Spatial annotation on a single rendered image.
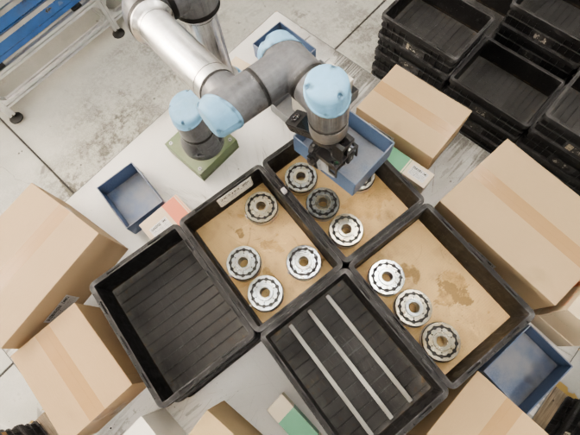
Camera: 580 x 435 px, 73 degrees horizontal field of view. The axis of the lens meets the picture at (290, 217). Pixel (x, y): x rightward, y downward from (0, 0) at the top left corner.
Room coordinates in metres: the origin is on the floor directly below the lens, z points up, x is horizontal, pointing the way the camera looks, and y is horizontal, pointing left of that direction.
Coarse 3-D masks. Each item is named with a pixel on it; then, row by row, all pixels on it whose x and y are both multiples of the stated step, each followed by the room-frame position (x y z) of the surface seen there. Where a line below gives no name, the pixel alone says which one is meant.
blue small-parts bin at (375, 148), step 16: (352, 112) 0.53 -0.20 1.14; (352, 128) 0.52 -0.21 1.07; (368, 128) 0.49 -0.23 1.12; (304, 144) 0.47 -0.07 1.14; (368, 144) 0.47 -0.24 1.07; (384, 144) 0.44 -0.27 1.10; (352, 160) 0.43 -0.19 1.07; (368, 160) 0.43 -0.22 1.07; (384, 160) 0.41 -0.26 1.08; (352, 176) 0.39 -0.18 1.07; (368, 176) 0.37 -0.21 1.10; (352, 192) 0.34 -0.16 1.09
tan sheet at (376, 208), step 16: (304, 160) 0.58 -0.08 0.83; (320, 176) 0.51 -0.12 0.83; (336, 192) 0.44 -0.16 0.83; (368, 192) 0.42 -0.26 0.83; (384, 192) 0.41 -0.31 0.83; (352, 208) 0.38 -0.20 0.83; (368, 208) 0.37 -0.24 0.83; (384, 208) 0.36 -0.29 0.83; (400, 208) 0.35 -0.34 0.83; (320, 224) 0.35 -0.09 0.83; (368, 224) 0.32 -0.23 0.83; (384, 224) 0.31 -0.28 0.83; (368, 240) 0.27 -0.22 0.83
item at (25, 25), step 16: (16, 0) 1.91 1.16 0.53; (32, 0) 1.96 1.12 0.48; (48, 0) 1.99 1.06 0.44; (64, 0) 2.04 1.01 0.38; (80, 0) 2.09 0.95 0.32; (0, 16) 1.84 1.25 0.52; (16, 16) 1.89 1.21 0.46; (32, 16) 1.91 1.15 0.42; (48, 16) 1.97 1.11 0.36; (0, 32) 1.82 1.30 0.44; (16, 32) 1.85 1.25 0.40; (32, 32) 1.89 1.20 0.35; (0, 48) 1.78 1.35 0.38; (16, 48) 1.82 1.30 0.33
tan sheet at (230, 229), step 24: (216, 216) 0.44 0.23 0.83; (240, 216) 0.43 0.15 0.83; (288, 216) 0.40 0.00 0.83; (216, 240) 0.36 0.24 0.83; (240, 240) 0.35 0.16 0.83; (264, 240) 0.34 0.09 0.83; (288, 240) 0.32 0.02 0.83; (240, 264) 0.27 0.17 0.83; (264, 264) 0.26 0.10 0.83; (240, 288) 0.20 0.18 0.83; (288, 288) 0.18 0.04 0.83; (264, 312) 0.12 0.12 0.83
